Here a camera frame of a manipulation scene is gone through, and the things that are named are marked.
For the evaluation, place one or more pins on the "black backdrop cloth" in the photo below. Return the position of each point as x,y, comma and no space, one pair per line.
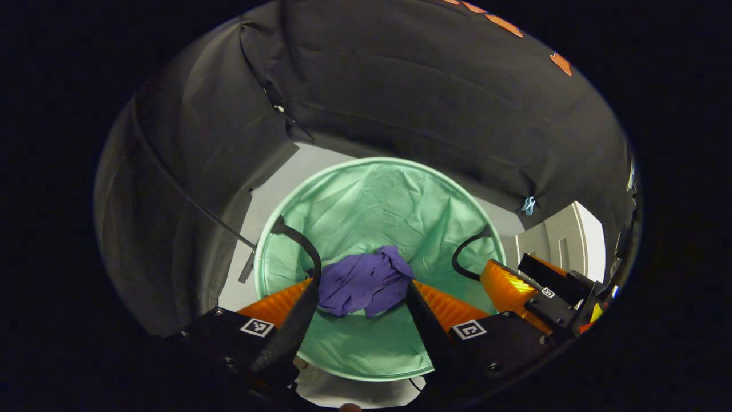
400,86

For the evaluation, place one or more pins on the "light blue clip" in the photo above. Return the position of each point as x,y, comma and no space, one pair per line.
527,205

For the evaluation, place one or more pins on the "purple ribbed shirt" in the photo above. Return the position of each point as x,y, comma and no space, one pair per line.
366,280

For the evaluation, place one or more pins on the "white panelled door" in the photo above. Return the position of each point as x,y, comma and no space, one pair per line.
572,240

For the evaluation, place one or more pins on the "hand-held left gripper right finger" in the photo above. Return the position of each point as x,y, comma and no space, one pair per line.
429,326

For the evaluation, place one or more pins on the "green laundry hamper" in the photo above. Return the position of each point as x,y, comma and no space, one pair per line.
377,206

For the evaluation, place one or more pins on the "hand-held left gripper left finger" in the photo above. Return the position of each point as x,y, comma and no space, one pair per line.
291,332

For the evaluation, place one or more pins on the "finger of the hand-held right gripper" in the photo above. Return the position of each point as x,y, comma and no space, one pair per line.
509,292
549,272

